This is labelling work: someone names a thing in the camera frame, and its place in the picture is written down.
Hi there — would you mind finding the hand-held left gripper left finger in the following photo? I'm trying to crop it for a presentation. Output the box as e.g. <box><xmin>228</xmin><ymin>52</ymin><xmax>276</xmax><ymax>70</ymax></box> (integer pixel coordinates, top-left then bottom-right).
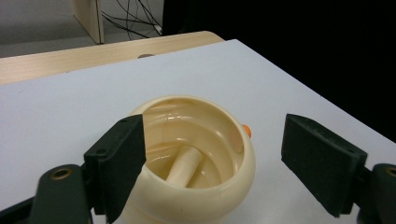
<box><xmin>83</xmin><ymin>114</ymin><xmax>148</xmax><ymax>224</ymax></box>

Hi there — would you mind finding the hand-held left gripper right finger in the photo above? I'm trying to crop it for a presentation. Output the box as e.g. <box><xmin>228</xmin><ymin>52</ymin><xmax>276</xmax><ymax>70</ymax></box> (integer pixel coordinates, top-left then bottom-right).
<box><xmin>280</xmin><ymin>113</ymin><xmax>368</xmax><ymax>218</ymax></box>

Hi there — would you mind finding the white plastic tube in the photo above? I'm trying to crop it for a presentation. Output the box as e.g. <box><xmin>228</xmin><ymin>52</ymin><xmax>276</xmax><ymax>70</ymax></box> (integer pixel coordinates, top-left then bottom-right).
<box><xmin>165</xmin><ymin>147</ymin><xmax>204</xmax><ymax>189</ymax></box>

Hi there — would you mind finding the cream ribbed cup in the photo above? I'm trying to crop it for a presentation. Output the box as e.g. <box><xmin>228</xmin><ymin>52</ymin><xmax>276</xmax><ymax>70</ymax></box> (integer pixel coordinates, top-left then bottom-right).
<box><xmin>120</xmin><ymin>94</ymin><xmax>257</xmax><ymax>224</ymax></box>

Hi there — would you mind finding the white foam board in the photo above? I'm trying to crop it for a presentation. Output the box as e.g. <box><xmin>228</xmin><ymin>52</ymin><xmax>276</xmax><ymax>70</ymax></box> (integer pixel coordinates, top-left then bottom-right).
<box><xmin>0</xmin><ymin>38</ymin><xmax>396</xmax><ymax>224</ymax></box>

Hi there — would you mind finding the light wooden table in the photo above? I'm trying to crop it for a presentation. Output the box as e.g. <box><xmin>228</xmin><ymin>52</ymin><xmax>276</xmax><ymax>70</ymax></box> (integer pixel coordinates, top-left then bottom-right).
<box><xmin>0</xmin><ymin>30</ymin><xmax>225</xmax><ymax>87</ymax></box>

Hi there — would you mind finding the wooden desk leg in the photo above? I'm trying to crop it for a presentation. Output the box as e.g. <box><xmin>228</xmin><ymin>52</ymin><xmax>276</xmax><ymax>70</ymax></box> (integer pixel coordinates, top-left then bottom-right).
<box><xmin>70</xmin><ymin>0</ymin><xmax>106</xmax><ymax>45</ymax></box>

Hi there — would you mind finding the bundle of black cables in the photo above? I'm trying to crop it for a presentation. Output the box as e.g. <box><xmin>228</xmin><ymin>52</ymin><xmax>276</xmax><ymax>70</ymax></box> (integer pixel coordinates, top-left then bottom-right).
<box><xmin>102</xmin><ymin>0</ymin><xmax>163</xmax><ymax>40</ymax></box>

